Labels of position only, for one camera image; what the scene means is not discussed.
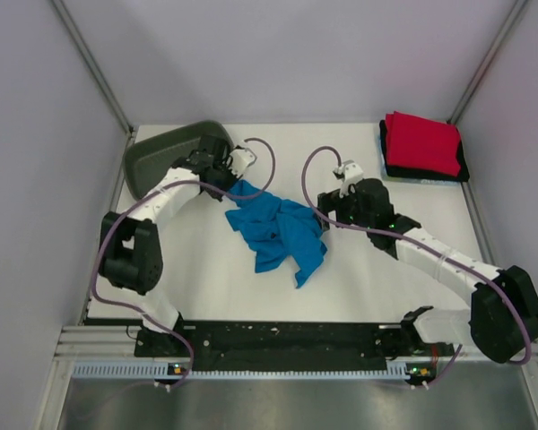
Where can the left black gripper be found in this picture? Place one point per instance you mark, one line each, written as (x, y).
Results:
(226, 165)

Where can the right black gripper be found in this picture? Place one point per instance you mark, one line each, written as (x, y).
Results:
(333, 202)

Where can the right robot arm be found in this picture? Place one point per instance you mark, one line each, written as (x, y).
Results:
(500, 317)

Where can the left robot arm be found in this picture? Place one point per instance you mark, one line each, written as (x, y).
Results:
(129, 261)

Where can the dark green plastic bin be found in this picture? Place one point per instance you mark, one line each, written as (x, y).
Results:
(145, 163)

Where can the folded red t shirt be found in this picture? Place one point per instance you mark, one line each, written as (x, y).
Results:
(420, 143)

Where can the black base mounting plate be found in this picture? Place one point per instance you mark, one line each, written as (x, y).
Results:
(298, 346)

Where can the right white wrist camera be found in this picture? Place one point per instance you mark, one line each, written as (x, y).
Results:
(349, 173)

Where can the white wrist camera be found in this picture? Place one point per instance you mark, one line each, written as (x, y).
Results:
(349, 173)
(240, 160)

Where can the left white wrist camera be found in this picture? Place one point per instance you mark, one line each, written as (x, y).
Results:
(240, 160)

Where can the grey slotted cable duct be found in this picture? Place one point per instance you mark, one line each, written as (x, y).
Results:
(394, 371)

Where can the left aluminium corner post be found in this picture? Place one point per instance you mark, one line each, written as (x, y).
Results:
(72, 29)

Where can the aluminium corner post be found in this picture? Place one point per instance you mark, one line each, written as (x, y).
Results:
(508, 26)
(72, 29)

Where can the right aluminium corner post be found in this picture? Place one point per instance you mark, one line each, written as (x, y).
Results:
(508, 26)

